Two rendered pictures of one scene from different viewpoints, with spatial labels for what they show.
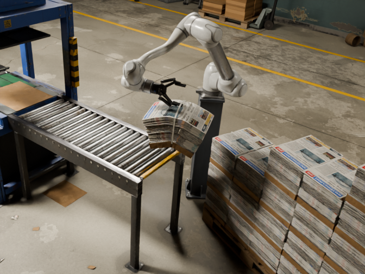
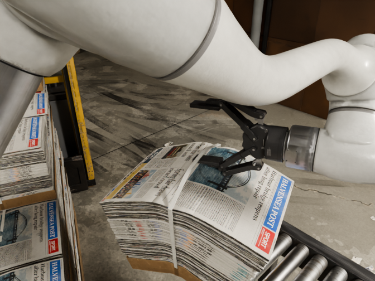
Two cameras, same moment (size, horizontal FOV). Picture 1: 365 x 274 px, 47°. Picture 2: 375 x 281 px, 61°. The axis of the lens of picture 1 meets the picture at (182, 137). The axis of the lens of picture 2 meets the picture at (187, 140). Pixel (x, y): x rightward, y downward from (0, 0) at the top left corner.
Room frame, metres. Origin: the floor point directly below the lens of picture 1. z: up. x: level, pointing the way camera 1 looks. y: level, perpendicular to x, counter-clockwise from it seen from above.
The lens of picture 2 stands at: (3.13, 0.16, 1.65)
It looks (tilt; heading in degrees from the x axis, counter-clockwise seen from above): 30 degrees down; 194
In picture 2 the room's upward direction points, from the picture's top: straight up
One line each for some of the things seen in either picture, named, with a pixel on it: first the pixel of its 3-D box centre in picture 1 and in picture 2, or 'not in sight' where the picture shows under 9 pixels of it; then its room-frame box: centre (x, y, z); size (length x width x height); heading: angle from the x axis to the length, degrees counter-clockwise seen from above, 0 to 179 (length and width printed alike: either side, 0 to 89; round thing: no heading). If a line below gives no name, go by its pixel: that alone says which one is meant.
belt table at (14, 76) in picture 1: (10, 96); not in sight; (3.29, 1.54, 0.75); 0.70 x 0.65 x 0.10; 58
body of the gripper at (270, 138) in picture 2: (159, 89); (264, 141); (2.52, 0.18, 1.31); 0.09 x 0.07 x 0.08; 78
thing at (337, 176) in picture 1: (341, 176); (2, 108); (2.06, -0.96, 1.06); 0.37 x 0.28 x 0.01; 126
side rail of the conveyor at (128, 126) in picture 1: (115, 126); not in sight; (2.96, 0.55, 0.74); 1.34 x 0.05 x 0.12; 58
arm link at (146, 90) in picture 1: (149, 86); (300, 147); (2.53, 0.25, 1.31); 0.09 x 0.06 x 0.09; 168
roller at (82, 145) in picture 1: (99, 137); not in sight; (2.72, 0.63, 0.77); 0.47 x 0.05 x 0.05; 148
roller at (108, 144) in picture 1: (112, 143); not in sight; (2.65, 0.52, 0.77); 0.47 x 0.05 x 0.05; 148
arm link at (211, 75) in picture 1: (214, 75); not in sight; (3.17, -0.21, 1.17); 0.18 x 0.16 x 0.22; 47
